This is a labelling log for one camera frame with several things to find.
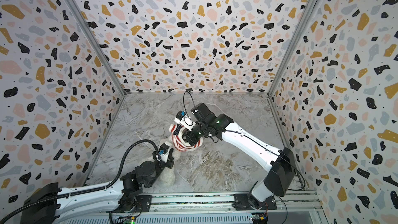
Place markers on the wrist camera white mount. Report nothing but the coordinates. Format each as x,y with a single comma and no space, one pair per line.
166,152
183,119

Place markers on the white plush teddy bear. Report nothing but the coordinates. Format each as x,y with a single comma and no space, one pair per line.
176,179

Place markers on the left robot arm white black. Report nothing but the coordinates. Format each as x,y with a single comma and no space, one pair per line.
52,205

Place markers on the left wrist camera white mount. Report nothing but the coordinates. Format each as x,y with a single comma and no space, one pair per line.
166,152

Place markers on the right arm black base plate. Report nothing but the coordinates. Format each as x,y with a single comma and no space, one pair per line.
246,202

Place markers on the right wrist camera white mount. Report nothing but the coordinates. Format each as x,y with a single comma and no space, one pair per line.
183,119

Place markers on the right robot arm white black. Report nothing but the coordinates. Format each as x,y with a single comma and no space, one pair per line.
278,163

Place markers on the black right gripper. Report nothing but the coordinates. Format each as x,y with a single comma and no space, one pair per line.
190,135

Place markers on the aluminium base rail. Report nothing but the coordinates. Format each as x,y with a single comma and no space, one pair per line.
296,207

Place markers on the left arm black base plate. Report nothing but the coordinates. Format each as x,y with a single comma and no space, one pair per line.
141,203

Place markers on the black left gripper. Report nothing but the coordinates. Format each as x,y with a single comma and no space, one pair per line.
171,161

